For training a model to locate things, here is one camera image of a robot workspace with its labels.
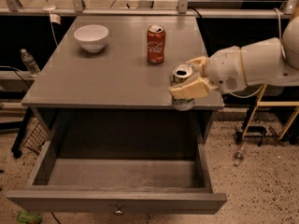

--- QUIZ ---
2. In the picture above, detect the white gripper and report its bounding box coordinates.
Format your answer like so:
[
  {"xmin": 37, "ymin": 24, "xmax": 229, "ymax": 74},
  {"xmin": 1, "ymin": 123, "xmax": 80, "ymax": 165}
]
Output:
[{"xmin": 168, "ymin": 46, "xmax": 247, "ymax": 99}]

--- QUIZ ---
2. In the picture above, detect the silver green 7up can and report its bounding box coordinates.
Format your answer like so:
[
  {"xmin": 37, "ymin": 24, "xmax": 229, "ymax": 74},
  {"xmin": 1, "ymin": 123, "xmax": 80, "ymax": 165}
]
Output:
[{"xmin": 169, "ymin": 62, "xmax": 194, "ymax": 111}]

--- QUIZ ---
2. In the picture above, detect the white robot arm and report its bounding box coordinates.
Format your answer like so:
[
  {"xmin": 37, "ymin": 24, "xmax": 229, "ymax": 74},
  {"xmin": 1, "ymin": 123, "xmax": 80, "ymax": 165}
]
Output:
[{"xmin": 169, "ymin": 14, "xmax": 299, "ymax": 99}]

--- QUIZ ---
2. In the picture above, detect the red coca-cola can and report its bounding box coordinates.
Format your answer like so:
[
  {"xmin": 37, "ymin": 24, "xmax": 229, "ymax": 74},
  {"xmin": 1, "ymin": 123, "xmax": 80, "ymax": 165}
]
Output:
[{"xmin": 147, "ymin": 24, "xmax": 166, "ymax": 64}]

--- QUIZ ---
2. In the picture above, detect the grey counter cabinet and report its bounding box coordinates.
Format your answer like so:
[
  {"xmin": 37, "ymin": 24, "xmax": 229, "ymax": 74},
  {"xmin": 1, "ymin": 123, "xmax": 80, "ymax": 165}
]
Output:
[{"xmin": 22, "ymin": 16, "xmax": 223, "ymax": 143}]

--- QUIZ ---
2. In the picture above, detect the grey open top drawer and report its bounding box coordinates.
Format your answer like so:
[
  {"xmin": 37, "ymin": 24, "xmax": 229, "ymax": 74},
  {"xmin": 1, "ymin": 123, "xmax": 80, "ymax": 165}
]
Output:
[{"xmin": 5, "ymin": 109, "xmax": 228, "ymax": 216}]

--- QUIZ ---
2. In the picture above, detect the metal drawer knob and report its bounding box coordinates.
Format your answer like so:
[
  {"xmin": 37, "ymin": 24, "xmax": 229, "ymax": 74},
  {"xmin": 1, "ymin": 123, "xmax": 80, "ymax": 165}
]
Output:
[{"xmin": 114, "ymin": 205, "xmax": 124, "ymax": 216}]

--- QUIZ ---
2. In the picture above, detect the plastic bottle on floor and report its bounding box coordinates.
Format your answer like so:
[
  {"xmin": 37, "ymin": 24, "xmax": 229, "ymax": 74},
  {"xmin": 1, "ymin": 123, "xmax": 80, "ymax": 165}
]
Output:
[{"xmin": 234, "ymin": 144, "xmax": 246, "ymax": 167}]

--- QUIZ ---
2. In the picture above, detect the white ceramic bowl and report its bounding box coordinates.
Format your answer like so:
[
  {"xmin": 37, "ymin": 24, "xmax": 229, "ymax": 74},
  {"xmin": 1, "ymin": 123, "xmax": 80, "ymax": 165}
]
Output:
[{"xmin": 74, "ymin": 24, "xmax": 109, "ymax": 53}]

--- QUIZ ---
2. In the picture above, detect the clear plastic water bottle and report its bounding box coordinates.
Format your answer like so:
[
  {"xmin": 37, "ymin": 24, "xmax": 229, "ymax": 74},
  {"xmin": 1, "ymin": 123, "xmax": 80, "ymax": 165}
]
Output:
[{"xmin": 21, "ymin": 49, "xmax": 40, "ymax": 77}]

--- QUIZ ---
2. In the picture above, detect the green crumpled bag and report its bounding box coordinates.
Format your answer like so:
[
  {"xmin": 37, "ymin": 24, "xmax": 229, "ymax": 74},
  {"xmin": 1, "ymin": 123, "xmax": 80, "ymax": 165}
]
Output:
[{"xmin": 17, "ymin": 211, "xmax": 43, "ymax": 224}]

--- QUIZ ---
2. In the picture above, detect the black power cable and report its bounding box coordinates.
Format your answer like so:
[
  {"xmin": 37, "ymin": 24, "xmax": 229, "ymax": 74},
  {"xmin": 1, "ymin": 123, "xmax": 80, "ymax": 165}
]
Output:
[{"xmin": 186, "ymin": 7, "xmax": 216, "ymax": 54}]

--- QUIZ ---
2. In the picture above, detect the yellow metal cart frame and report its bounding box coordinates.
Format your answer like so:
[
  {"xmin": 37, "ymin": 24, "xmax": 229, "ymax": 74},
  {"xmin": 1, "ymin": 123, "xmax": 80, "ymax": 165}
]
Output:
[{"xmin": 235, "ymin": 84, "xmax": 299, "ymax": 147}]

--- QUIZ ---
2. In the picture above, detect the black wire mesh basket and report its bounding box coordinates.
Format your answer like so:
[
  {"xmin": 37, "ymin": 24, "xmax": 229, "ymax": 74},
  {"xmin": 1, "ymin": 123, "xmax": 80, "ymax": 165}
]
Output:
[{"xmin": 24, "ymin": 122, "xmax": 48, "ymax": 154}]

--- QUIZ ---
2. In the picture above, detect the white cable with tag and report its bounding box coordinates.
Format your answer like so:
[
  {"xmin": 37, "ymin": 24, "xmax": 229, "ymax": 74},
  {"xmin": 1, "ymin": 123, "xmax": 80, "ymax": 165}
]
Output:
[{"xmin": 36, "ymin": 0, "xmax": 62, "ymax": 49}]

